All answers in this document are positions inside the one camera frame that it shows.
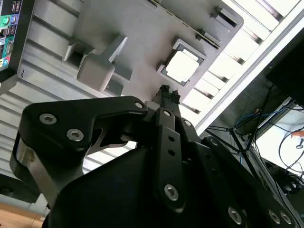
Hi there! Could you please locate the silver CPU with green board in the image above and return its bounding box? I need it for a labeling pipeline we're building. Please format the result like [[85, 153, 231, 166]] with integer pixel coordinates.
[[165, 50, 200, 79]]

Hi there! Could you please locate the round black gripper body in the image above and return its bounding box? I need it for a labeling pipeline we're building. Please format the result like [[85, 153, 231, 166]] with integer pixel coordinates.
[[42, 146, 224, 228]]

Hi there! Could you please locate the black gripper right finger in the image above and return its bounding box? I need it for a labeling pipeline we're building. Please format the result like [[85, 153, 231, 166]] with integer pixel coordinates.
[[171, 90, 300, 228]]

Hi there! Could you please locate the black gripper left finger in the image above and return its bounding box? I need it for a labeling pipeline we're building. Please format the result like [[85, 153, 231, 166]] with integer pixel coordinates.
[[9, 85, 186, 213]]

